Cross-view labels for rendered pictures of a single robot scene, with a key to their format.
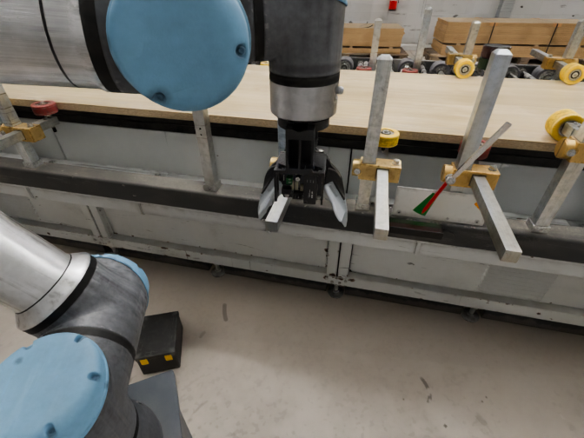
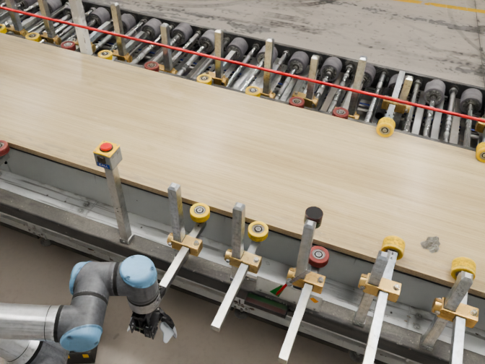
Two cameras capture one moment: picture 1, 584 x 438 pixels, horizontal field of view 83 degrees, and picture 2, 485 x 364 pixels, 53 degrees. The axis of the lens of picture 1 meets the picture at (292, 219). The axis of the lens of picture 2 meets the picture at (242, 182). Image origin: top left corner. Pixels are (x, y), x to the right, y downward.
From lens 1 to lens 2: 118 cm
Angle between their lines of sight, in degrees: 10
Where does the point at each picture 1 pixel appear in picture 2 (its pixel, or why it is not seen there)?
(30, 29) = (41, 338)
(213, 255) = not seen: hidden behind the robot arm
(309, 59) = (138, 300)
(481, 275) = not seen: hidden behind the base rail
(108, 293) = (49, 352)
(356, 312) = (255, 336)
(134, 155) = (68, 183)
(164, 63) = (74, 347)
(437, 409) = not seen: outside the picture
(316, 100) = (143, 309)
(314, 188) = (148, 333)
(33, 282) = (16, 349)
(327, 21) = (143, 292)
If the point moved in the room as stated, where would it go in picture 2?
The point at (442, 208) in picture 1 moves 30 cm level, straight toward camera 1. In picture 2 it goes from (289, 295) to (241, 354)
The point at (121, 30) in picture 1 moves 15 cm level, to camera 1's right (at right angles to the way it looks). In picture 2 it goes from (63, 344) to (123, 353)
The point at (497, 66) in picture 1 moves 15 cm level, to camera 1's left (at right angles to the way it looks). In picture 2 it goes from (306, 232) to (260, 226)
